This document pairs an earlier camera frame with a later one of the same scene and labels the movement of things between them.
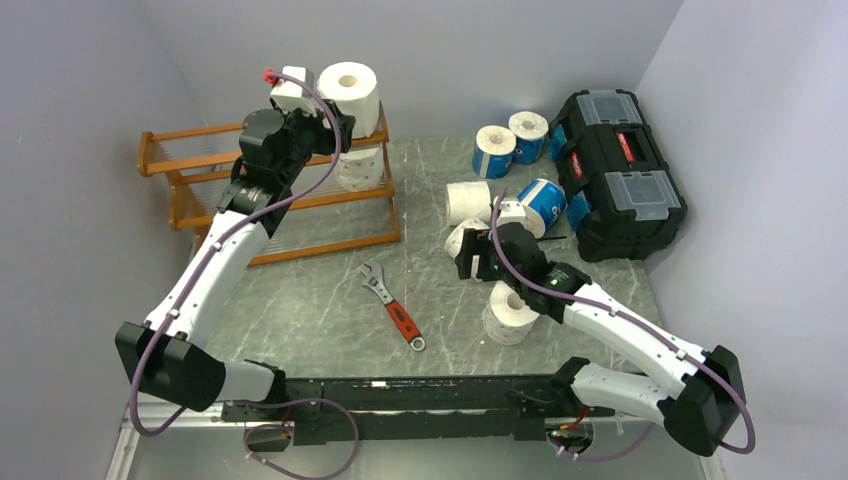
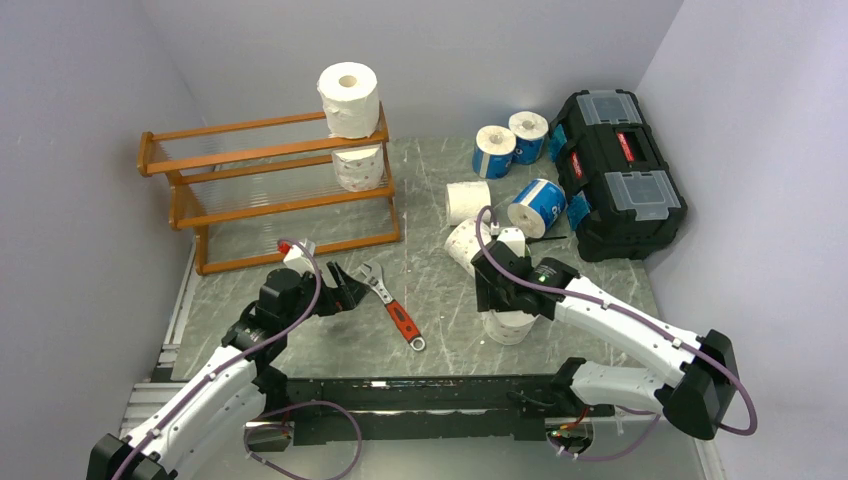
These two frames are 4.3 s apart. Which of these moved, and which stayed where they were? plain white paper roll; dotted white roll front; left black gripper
Moved: left black gripper
Stayed: dotted white roll front; plain white paper roll
